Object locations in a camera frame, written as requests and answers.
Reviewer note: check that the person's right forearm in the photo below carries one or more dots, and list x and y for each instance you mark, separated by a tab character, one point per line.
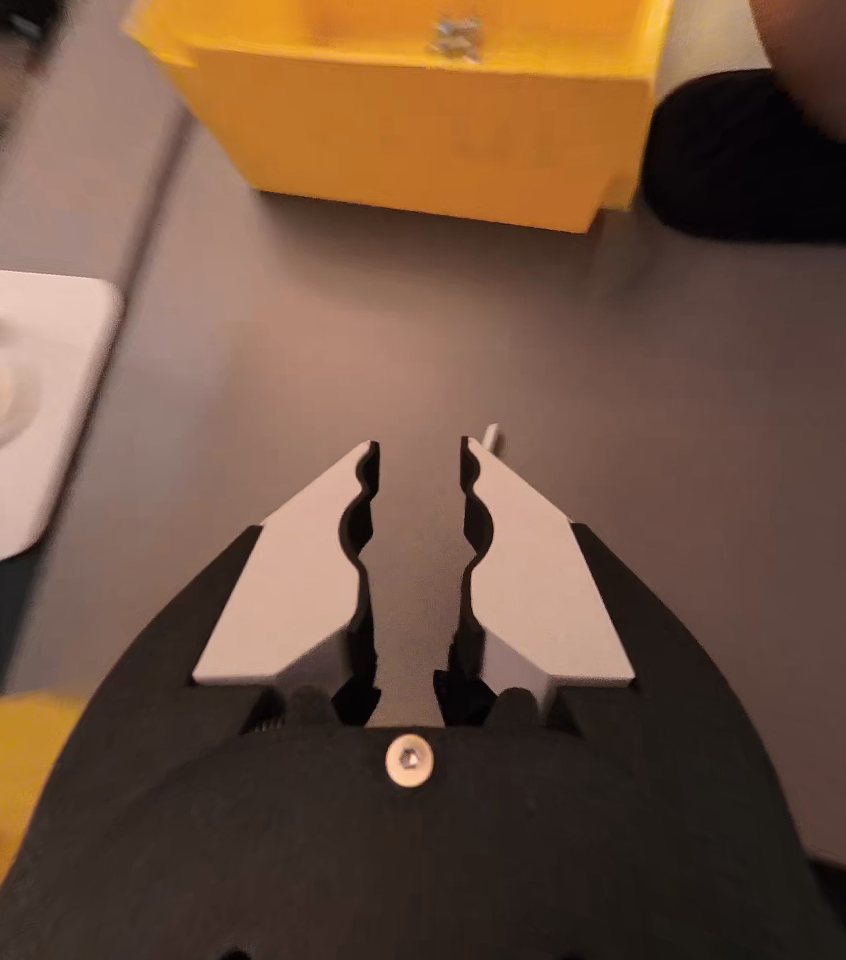
843	60

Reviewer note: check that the steel bolt with nut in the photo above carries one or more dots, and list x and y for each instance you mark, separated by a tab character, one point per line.
444	34

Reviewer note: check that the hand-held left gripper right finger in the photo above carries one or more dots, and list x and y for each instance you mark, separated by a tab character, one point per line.
543	600

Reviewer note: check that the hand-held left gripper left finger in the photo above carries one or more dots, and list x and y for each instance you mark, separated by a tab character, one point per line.
280	600

